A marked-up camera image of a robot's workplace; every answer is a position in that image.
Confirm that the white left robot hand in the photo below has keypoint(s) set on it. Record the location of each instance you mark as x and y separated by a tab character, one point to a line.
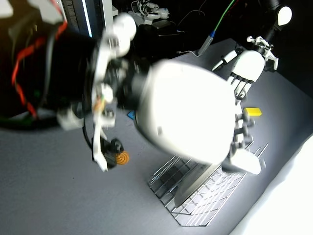
249	64

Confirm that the yellow rectangular block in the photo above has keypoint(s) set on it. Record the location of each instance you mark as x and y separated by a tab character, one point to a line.
254	111

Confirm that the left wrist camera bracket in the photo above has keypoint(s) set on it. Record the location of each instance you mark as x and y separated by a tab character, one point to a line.
274	61

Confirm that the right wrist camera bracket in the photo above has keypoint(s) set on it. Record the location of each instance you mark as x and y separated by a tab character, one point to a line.
99	142

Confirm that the black equipment box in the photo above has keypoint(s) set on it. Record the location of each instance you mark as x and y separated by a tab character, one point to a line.
161	34

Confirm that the white robot column blue light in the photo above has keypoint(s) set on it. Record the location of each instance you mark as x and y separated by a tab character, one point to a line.
97	14

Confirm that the orange swirl cookie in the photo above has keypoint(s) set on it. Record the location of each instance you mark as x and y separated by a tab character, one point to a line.
124	157

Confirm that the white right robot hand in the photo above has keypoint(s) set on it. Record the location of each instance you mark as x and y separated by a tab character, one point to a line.
190	112

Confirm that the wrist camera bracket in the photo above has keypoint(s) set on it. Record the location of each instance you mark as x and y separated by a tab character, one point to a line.
274	61
99	142

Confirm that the blue block with two holes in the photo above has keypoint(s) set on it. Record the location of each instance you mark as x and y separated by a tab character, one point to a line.
131	115

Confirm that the white ceramic plate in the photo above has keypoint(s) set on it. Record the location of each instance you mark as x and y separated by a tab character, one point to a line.
193	183

